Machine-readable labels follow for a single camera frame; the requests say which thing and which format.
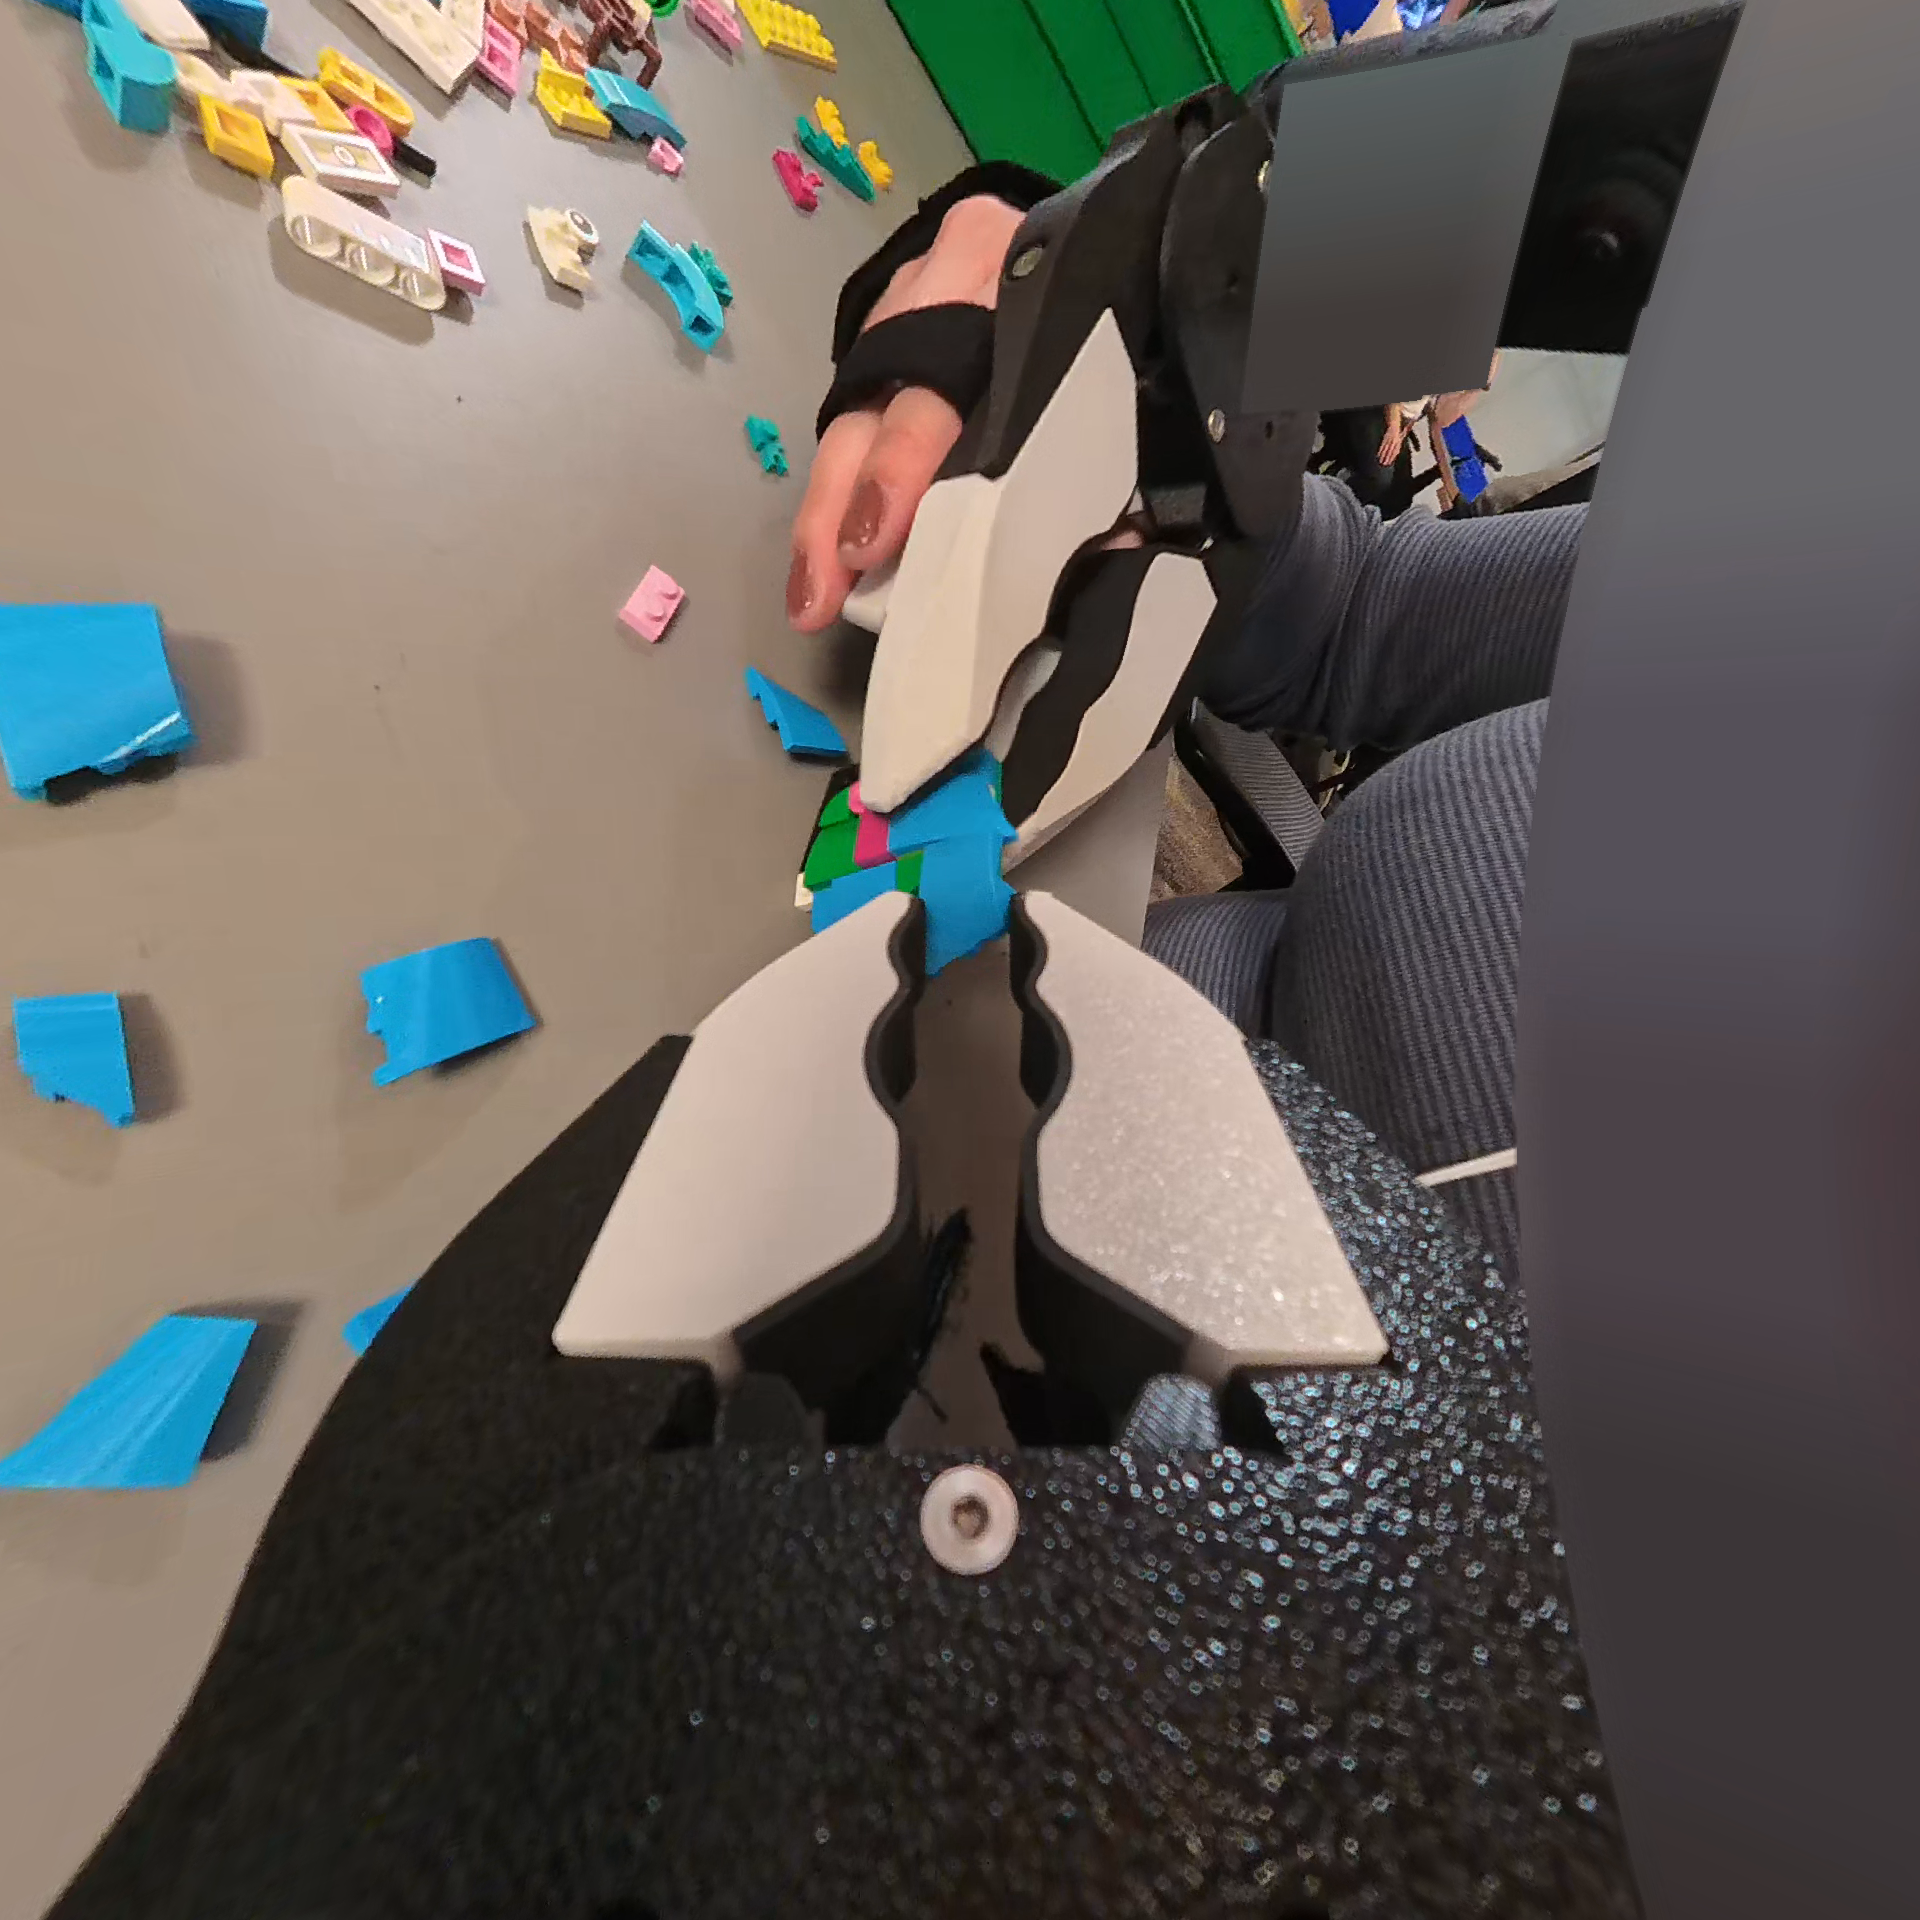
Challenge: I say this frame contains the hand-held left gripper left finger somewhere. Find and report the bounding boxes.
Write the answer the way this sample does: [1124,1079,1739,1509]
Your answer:
[550,891,927,1374]

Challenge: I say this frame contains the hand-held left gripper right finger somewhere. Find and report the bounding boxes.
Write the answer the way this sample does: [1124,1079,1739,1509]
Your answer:
[1012,891,1393,1377]

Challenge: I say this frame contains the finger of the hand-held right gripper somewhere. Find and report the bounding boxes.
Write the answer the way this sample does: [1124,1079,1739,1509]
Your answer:
[996,540,1224,865]
[860,309,1140,815]

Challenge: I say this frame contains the multicoloured lego assembly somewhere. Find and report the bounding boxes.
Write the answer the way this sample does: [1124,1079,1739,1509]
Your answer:
[796,752,1017,975]

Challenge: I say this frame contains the green lego baseplate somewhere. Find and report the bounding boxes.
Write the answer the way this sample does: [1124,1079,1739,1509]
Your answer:
[888,0,1309,183]

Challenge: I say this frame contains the teal and yellow lego piece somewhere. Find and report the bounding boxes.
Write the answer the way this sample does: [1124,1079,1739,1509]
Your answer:
[796,98,895,203]

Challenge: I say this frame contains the teal arched lego piece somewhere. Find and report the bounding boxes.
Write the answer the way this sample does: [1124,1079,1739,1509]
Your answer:
[630,223,737,356]

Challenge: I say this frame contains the pile of small lego pieces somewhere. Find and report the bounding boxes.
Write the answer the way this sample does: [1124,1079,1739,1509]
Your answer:
[33,0,841,314]

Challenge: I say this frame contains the person's right hand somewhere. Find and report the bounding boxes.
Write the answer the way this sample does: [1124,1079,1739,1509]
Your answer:
[782,193,1030,634]

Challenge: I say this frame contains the person's leg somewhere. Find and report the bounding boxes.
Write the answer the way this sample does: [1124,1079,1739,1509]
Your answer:
[1148,697,1555,1246]

